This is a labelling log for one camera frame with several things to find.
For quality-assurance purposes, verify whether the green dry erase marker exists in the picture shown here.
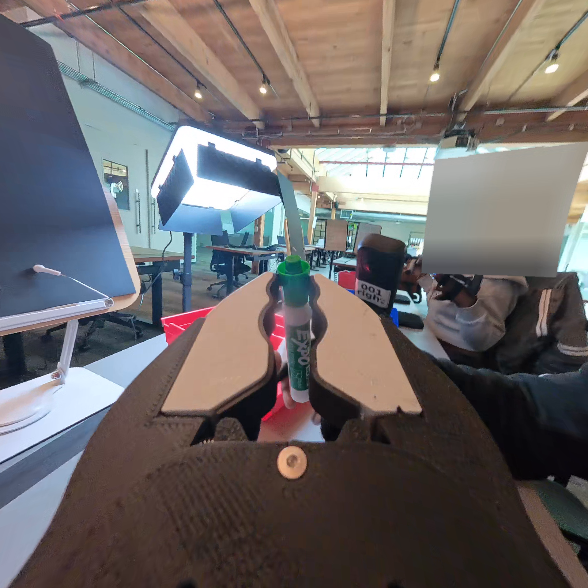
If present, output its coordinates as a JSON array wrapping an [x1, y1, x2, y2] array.
[[277, 255, 314, 404]]

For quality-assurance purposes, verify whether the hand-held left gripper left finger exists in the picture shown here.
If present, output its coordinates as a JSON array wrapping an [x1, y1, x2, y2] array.
[[161, 271, 279, 425]]

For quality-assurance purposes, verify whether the green mesh office chair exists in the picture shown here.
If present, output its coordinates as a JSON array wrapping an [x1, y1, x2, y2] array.
[[528, 480, 588, 554]]

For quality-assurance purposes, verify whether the white tipped elastic cord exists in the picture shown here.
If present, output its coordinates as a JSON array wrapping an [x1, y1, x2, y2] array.
[[33, 265, 113, 304]]

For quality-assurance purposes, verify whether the black office chair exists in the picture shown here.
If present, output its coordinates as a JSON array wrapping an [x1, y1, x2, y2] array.
[[208, 231, 251, 297]]

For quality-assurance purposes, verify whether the studio light panel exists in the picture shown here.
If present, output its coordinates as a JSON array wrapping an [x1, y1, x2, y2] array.
[[151, 125, 306, 258]]

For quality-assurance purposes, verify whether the black board with wooden edge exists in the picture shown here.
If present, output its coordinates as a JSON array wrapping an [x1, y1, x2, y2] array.
[[0, 14, 141, 332]]

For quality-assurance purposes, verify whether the wall poster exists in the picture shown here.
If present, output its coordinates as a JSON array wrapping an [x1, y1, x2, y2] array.
[[103, 159, 130, 211]]

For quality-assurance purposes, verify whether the red plastic bin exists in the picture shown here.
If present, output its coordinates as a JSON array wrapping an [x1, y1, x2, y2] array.
[[161, 307, 288, 422]]

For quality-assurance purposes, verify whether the black light stand pole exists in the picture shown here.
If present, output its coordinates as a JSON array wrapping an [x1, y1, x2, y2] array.
[[182, 232, 194, 313]]

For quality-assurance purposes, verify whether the ceiling mounted heater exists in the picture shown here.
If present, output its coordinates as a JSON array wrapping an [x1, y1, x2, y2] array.
[[434, 130, 479, 155]]

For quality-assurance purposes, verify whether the person's left hand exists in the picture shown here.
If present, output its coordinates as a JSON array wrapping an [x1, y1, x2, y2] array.
[[274, 349, 321, 425]]

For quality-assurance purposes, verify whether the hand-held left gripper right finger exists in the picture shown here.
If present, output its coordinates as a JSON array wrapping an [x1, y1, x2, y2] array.
[[309, 273, 423, 425]]

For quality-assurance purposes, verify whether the wooden top desk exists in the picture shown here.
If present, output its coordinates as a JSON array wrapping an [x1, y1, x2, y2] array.
[[205, 243, 288, 276], [131, 247, 185, 328]]

